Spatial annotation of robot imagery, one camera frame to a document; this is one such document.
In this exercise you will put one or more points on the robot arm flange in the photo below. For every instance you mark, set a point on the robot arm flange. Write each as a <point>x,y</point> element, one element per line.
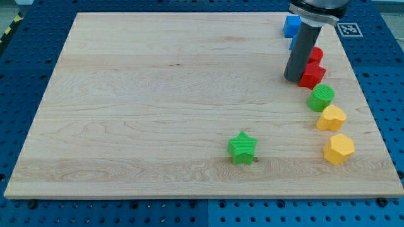
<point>317,13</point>

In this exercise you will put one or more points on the green star block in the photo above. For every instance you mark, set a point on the green star block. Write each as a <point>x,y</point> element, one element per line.
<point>242,149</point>

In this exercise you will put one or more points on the red star block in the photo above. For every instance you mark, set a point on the red star block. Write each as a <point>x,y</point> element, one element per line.
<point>312,75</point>

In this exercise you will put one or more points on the wooden board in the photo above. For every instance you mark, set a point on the wooden board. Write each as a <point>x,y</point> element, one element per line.
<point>142,106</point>

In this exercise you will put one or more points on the blue block behind rod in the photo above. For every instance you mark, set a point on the blue block behind rod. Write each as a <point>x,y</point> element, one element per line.
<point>293,42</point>

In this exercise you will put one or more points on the green cylinder block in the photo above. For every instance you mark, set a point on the green cylinder block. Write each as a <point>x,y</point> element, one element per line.
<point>321,96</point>

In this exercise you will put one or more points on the blue cube block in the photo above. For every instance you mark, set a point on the blue cube block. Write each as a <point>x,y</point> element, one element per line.
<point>291,26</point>

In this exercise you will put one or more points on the red round block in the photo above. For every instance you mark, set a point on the red round block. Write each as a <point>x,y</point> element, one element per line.
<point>316,56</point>

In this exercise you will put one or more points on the yellow heart block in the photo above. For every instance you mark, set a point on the yellow heart block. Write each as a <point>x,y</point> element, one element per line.
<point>331,119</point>

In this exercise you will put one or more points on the grey cylindrical pointer rod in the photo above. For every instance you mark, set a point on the grey cylindrical pointer rod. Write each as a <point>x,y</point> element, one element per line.
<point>301,52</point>

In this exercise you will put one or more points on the yellow hexagon block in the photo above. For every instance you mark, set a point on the yellow hexagon block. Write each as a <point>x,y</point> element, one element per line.
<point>338,149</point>

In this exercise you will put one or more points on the white fiducial marker tag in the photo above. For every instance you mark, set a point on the white fiducial marker tag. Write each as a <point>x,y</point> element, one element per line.
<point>349,29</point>

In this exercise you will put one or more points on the black yellow hazard tape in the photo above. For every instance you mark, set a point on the black yellow hazard tape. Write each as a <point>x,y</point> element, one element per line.
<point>11,29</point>

